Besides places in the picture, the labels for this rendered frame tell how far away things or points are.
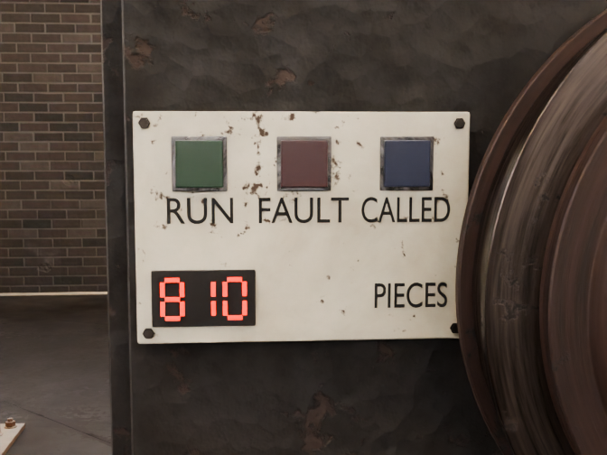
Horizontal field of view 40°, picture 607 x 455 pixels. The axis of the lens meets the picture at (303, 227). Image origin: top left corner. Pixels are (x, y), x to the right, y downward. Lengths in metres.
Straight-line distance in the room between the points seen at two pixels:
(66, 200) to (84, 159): 0.35
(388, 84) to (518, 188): 0.18
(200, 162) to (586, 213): 0.28
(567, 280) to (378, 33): 0.26
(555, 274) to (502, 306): 0.04
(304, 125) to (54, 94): 6.15
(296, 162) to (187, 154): 0.08
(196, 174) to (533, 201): 0.25
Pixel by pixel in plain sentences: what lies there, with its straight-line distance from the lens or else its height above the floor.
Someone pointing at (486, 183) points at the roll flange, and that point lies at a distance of 0.60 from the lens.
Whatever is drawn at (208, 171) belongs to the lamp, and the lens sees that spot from 0.64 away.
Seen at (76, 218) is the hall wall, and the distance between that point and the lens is 6.76.
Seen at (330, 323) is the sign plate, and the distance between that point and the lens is 0.66.
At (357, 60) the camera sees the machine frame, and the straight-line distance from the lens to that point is 0.67.
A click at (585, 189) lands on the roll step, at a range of 0.54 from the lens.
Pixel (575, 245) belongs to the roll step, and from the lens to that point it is 0.54.
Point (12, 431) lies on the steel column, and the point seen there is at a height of 0.03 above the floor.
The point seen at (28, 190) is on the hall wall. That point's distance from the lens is 6.82.
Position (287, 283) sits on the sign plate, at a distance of 0.65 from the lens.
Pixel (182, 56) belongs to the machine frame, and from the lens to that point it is 0.67.
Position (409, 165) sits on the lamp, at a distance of 0.65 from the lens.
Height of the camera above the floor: 1.22
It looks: 6 degrees down
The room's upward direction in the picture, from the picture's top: straight up
